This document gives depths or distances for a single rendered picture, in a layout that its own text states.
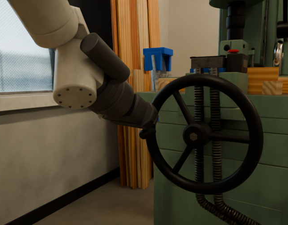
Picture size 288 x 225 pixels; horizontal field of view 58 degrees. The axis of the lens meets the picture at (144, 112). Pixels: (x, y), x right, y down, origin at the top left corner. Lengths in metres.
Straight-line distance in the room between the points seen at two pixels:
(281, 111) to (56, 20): 0.60
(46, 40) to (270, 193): 0.68
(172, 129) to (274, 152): 0.30
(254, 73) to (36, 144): 1.44
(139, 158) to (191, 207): 1.45
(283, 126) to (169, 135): 0.34
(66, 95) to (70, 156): 1.71
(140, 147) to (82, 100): 1.92
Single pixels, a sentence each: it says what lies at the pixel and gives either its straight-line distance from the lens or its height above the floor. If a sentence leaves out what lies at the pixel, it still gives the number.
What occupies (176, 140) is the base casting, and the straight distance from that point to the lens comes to 0.86.
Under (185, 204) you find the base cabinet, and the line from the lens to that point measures 0.91.
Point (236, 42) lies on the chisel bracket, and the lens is 0.91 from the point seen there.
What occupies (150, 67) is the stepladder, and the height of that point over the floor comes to 1.03.
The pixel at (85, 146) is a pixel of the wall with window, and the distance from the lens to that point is 2.22.
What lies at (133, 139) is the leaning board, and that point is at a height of 0.44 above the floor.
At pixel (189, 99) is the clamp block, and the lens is 0.72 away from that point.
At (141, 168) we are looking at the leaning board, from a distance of 2.35.
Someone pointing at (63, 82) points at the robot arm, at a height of 0.93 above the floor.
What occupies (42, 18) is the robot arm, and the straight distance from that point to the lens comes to 0.35.
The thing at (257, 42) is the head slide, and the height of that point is 1.08.
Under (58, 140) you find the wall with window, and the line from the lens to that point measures 1.99.
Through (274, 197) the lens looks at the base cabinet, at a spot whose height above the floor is 0.62.
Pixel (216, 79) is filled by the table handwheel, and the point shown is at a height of 0.94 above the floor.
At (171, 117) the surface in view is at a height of 0.82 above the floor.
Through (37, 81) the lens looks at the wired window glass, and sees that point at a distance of 1.94.
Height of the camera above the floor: 0.94
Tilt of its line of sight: 7 degrees down
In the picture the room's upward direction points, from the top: straight up
